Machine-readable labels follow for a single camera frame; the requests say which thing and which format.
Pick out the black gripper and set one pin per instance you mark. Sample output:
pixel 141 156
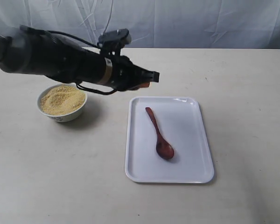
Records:
pixel 127 76

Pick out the brown wooden spoon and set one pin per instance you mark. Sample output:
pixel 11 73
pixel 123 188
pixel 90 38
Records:
pixel 163 148

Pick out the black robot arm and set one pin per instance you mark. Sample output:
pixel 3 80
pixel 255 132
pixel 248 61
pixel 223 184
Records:
pixel 58 56

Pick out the yellow millet grain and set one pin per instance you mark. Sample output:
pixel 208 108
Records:
pixel 62 100

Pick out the white plastic tray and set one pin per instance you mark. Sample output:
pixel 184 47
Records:
pixel 180 122

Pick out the grey backdrop curtain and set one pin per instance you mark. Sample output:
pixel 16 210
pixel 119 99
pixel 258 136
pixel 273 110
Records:
pixel 244 24

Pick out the white ceramic bowl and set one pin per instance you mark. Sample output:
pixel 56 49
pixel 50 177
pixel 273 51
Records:
pixel 62 118

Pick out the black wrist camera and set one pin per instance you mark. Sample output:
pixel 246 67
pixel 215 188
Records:
pixel 112 42

